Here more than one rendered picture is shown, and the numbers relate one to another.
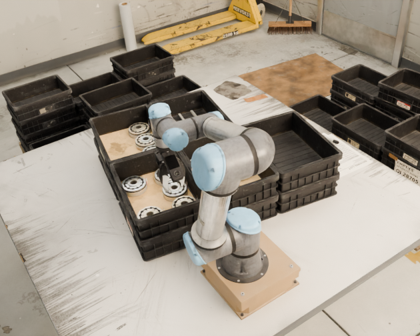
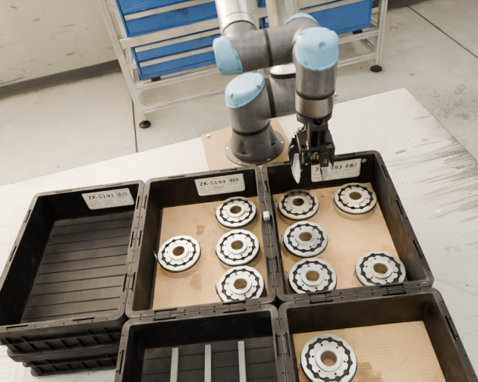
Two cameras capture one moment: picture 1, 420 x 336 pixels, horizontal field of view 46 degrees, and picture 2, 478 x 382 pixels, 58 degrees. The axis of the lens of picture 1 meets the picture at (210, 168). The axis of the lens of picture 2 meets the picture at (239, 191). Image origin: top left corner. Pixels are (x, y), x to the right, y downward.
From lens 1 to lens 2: 227 cm
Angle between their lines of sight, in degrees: 95
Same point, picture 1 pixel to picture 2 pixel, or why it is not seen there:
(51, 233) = not seen: outside the picture
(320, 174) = (83, 208)
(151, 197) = (348, 248)
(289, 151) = (72, 286)
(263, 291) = not seen: hidden behind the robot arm
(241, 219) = (247, 79)
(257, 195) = (188, 196)
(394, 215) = not seen: hidden behind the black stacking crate
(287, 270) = (214, 134)
